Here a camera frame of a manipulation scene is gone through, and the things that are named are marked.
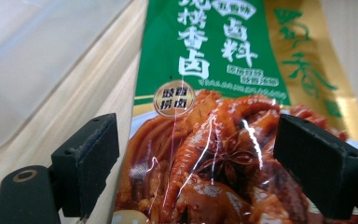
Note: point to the green and brown seasoning packet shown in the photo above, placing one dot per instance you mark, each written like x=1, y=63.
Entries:
x=205, y=93

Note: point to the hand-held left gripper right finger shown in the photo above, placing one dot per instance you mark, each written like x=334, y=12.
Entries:
x=320, y=168

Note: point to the clear plastic container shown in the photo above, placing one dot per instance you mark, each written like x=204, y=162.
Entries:
x=28, y=62

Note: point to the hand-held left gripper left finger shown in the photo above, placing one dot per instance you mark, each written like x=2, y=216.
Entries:
x=87, y=161

